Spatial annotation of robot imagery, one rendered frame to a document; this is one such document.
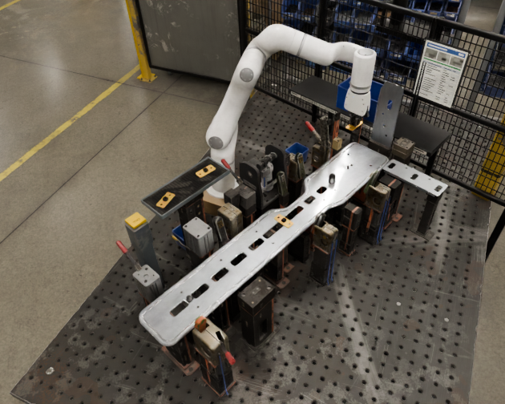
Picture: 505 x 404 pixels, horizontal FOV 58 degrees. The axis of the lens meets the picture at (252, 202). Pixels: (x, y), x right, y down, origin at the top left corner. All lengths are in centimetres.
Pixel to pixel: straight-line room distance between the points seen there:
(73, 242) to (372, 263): 213
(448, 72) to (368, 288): 108
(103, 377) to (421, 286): 140
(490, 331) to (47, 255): 287
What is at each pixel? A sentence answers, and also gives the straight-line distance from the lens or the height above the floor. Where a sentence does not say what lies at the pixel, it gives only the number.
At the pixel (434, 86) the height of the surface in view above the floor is 123.
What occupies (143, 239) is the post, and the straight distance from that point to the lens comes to 184.
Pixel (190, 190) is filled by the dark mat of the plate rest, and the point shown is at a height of 116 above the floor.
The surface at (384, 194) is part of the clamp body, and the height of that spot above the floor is 104.
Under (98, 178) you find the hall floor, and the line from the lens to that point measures 391.
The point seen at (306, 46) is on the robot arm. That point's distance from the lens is 186.
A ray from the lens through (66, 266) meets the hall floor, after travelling 334.
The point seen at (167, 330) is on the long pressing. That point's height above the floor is 100.
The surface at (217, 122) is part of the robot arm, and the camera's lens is 208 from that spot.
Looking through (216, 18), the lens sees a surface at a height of 77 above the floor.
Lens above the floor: 242
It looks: 45 degrees down
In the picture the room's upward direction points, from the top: 2 degrees counter-clockwise
